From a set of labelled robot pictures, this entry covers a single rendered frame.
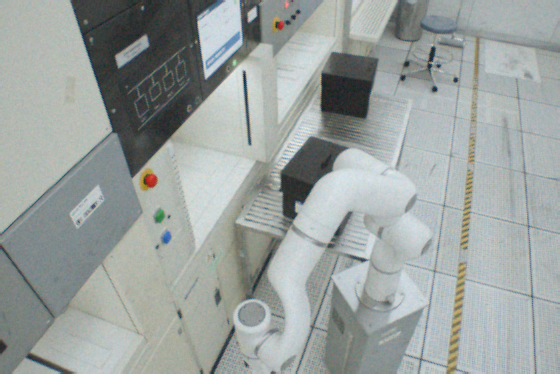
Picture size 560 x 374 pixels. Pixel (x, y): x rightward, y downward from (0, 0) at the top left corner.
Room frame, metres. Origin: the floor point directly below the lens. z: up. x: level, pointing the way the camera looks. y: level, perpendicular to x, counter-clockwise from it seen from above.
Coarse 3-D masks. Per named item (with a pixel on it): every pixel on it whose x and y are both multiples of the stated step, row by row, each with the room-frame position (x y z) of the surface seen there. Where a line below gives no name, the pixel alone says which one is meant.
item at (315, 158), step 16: (304, 144) 1.49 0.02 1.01; (320, 144) 1.49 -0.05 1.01; (336, 144) 1.49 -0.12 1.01; (304, 160) 1.38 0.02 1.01; (320, 160) 1.38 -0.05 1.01; (288, 176) 1.28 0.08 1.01; (304, 176) 1.28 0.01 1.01; (320, 176) 1.28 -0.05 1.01; (288, 192) 1.28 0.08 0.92; (304, 192) 1.25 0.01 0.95
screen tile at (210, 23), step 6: (216, 12) 1.33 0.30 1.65; (210, 18) 1.30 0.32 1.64; (204, 24) 1.26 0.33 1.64; (210, 24) 1.29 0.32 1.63; (216, 24) 1.33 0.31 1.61; (204, 30) 1.25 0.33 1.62; (210, 30) 1.29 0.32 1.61; (216, 30) 1.32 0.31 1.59; (216, 36) 1.32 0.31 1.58; (210, 42) 1.28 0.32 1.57; (216, 42) 1.31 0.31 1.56; (204, 48) 1.24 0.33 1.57; (210, 48) 1.27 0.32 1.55; (204, 54) 1.23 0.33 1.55
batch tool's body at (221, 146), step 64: (128, 0) 0.97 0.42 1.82; (192, 0) 1.21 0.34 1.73; (256, 0) 1.63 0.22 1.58; (128, 64) 0.91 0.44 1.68; (192, 64) 1.17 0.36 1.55; (256, 64) 1.53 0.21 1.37; (128, 128) 0.86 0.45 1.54; (192, 128) 1.64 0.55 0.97; (256, 128) 1.54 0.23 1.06; (192, 192) 1.31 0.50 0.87; (192, 256) 0.97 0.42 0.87; (256, 256) 1.45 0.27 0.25; (192, 320) 0.87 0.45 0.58
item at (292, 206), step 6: (282, 192) 1.30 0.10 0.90; (288, 198) 1.29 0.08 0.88; (294, 198) 1.27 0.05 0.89; (288, 204) 1.29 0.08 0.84; (294, 204) 1.27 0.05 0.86; (300, 204) 1.26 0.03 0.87; (288, 210) 1.29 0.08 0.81; (294, 210) 1.27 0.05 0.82; (300, 210) 1.26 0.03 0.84; (288, 216) 1.29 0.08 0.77; (294, 216) 1.27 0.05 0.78; (348, 216) 1.27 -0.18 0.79; (342, 222) 1.21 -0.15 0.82; (342, 228) 1.22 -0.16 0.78; (336, 234) 1.19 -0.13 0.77
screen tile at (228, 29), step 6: (228, 6) 1.41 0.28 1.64; (234, 6) 1.45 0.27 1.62; (222, 12) 1.37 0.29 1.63; (228, 12) 1.41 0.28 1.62; (234, 12) 1.45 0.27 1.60; (222, 18) 1.37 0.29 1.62; (222, 24) 1.37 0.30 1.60; (228, 24) 1.40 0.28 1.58; (234, 24) 1.44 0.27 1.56; (228, 30) 1.40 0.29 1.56; (234, 30) 1.44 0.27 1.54; (228, 36) 1.39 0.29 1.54
